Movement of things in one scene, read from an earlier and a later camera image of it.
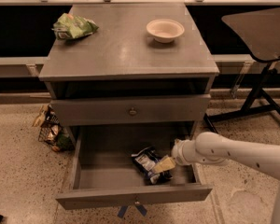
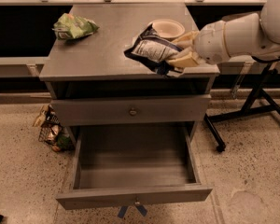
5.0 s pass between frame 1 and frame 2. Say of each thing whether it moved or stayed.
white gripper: moved
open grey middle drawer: stayed
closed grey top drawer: stayed
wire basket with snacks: stayed
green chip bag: stayed
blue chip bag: moved
